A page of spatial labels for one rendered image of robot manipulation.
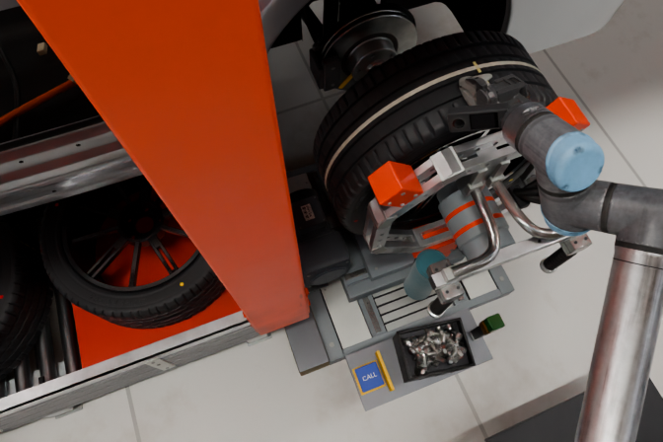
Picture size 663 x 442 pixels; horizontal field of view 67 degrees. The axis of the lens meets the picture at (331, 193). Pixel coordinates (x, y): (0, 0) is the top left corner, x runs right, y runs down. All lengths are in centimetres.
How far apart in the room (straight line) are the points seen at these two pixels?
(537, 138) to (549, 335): 146
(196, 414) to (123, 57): 180
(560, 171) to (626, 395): 37
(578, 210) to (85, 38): 80
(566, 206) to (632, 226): 10
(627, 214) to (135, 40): 79
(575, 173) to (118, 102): 69
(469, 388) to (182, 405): 110
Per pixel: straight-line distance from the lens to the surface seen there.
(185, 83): 48
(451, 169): 111
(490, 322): 151
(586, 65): 301
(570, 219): 99
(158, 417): 217
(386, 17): 152
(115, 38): 43
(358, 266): 200
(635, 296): 96
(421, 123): 112
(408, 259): 197
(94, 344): 200
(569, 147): 88
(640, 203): 96
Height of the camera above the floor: 208
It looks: 65 degrees down
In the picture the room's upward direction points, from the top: 1 degrees clockwise
